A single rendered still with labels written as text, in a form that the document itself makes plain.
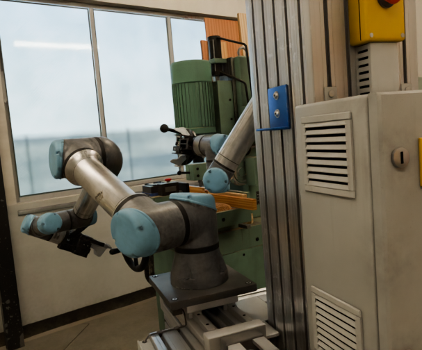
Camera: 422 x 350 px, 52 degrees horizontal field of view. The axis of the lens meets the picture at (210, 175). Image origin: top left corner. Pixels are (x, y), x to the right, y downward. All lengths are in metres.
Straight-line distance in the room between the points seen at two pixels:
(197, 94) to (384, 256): 1.30
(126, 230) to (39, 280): 2.05
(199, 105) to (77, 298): 1.78
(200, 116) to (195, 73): 0.18
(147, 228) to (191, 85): 0.95
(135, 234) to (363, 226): 0.51
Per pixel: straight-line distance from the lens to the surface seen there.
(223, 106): 1.88
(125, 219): 0.98
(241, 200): 1.64
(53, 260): 3.00
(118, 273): 3.19
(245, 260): 1.80
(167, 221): 0.99
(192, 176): 1.84
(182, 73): 1.82
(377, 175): 0.62
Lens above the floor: 1.19
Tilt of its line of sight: 5 degrees down
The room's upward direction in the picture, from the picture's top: 5 degrees counter-clockwise
